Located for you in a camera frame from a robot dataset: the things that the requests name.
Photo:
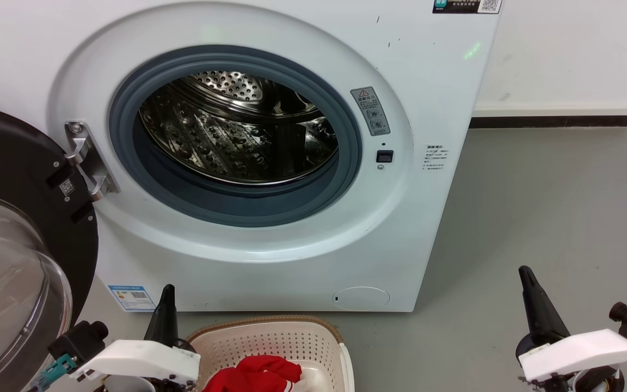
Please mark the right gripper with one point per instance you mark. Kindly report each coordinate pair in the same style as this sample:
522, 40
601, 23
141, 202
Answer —
591, 382

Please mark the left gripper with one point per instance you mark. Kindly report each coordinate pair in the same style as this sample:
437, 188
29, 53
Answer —
172, 387

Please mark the red and white garment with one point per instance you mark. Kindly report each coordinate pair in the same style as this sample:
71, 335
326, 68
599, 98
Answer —
259, 373

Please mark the cream perforated laundry basket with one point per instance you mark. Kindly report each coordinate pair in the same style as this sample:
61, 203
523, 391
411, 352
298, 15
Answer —
270, 340

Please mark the stainless steel washing machine drum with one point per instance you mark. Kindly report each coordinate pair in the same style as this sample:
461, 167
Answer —
226, 136

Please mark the black round washer door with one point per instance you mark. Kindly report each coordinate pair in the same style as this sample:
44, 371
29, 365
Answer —
14, 169

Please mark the blue energy label sticker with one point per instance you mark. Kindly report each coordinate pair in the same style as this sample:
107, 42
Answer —
131, 297

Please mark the teal connector plug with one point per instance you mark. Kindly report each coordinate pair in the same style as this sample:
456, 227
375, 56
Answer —
57, 369

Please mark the grey rubber door gasket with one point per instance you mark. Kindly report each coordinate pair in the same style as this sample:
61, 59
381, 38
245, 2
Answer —
243, 207

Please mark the small QR sticker on door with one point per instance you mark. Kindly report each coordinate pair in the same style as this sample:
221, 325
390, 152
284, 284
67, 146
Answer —
67, 187

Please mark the round filter cover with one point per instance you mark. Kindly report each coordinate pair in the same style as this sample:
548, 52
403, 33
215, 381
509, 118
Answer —
361, 298

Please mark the metal door hinge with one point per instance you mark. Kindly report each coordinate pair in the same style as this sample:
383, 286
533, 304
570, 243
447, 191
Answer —
85, 152

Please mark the white front-load washing machine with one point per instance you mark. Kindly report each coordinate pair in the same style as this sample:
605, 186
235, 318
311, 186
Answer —
433, 87

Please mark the grey warning sticker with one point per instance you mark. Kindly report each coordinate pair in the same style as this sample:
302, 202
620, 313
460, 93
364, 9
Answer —
370, 111

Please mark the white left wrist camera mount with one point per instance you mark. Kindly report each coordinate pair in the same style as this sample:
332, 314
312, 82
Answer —
139, 359

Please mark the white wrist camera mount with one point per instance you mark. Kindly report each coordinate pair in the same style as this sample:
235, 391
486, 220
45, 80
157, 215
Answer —
139, 359
580, 351

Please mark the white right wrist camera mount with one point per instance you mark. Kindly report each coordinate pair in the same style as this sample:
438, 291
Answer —
580, 351

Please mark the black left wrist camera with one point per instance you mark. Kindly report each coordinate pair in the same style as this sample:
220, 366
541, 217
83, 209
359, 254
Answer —
77, 340

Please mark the black wall baseboard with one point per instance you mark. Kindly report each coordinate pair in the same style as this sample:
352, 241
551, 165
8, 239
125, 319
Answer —
553, 122

